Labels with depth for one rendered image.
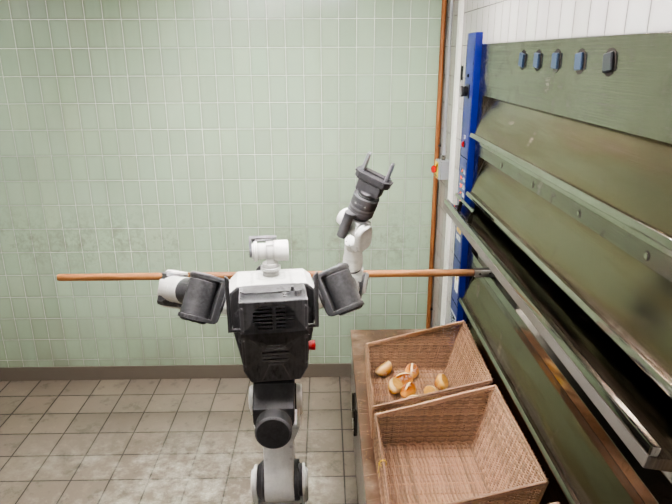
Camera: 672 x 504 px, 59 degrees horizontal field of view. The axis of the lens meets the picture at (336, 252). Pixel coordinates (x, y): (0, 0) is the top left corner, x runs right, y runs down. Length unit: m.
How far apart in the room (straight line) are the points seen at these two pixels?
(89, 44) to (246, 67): 0.88
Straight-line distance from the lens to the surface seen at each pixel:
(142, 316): 4.04
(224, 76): 3.56
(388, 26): 3.54
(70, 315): 4.20
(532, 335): 2.08
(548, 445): 1.96
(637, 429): 1.20
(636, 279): 1.49
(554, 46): 1.96
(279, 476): 2.19
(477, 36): 2.76
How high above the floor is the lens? 2.06
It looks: 18 degrees down
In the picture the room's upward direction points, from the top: straight up
